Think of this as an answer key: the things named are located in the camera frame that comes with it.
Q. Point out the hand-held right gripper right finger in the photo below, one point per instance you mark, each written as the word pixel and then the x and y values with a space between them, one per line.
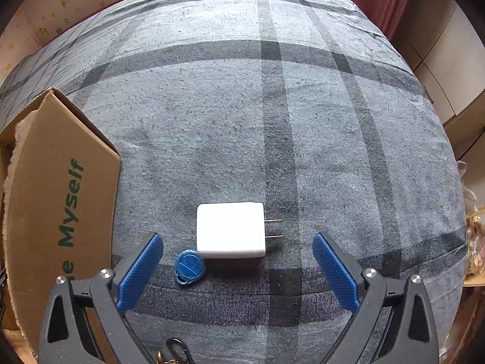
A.
pixel 337 273

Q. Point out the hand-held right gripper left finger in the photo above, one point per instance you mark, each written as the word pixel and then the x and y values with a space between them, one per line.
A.
pixel 140 273

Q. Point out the square white wall charger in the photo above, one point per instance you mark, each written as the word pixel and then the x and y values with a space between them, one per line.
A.
pixel 229 229

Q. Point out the brown cardboard box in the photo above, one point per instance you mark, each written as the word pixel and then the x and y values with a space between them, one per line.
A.
pixel 45 197

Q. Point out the blue key fob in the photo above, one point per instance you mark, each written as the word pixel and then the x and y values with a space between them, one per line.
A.
pixel 189 265

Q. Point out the clear plastic bags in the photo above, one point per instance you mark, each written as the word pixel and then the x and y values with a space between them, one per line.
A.
pixel 475 235

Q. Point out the grey plaid bed blanket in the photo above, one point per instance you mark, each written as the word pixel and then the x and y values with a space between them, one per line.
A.
pixel 303 121

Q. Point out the white cabinet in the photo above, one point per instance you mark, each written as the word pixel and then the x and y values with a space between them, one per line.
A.
pixel 454 64

